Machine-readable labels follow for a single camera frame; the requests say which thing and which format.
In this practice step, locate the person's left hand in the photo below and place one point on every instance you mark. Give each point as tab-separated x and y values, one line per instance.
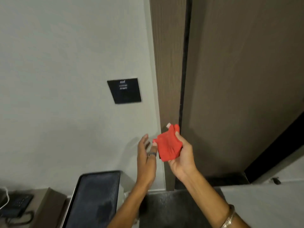
145	168

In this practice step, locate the person's right hand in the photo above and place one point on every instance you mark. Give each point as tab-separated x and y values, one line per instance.
184	161

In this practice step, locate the person's right thumb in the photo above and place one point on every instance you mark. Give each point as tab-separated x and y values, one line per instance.
184	143

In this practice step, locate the person's left fingers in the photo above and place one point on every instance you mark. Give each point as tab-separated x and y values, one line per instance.
144	147

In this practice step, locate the red cloth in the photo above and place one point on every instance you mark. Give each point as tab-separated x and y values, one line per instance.
169	146

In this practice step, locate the person's right forearm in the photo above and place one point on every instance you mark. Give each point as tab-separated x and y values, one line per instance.
209	201

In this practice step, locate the person's left forearm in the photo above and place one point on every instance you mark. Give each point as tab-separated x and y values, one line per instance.
129	206

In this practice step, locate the black counter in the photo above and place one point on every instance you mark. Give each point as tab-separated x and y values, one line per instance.
171	211

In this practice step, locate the black tray with silver rim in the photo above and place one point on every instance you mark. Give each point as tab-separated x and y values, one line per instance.
95	201

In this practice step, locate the brown wooden door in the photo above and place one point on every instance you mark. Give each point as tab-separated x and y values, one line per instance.
237	80

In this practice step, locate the silver bangle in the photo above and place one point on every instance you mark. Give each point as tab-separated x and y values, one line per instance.
228	217

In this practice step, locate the black door stopper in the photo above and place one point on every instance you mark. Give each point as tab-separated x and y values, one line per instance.
275	180

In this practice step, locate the brown wooden desk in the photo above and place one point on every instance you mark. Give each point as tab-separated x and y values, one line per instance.
48	206

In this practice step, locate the black desk telephone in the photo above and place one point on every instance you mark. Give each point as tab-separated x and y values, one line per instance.
17	204

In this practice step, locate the black wall panel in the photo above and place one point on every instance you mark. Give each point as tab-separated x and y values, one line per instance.
124	91

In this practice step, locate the brown wooden door frame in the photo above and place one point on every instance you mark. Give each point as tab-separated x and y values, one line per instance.
169	68

